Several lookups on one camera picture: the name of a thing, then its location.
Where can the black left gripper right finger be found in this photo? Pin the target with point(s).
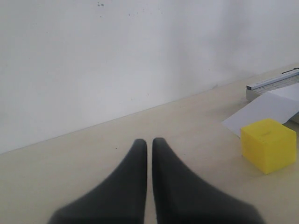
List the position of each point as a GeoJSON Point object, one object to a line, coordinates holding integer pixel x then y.
{"type": "Point", "coordinates": [181, 197]}

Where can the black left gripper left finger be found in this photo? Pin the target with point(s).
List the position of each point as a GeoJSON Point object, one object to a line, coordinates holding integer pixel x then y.
{"type": "Point", "coordinates": [119, 199]}

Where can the yellow cube block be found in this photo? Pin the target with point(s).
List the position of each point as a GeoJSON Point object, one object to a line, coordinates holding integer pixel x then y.
{"type": "Point", "coordinates": [269, 145]}

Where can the white paper sheet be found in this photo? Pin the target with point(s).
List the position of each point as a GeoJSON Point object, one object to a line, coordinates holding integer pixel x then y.
{"type": "Point", "coordinates": [279, 105]}

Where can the grey paper cutter base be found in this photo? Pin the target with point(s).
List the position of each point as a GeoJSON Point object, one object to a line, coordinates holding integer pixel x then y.
{"type": "Point", "coordinates": [284, 79]}

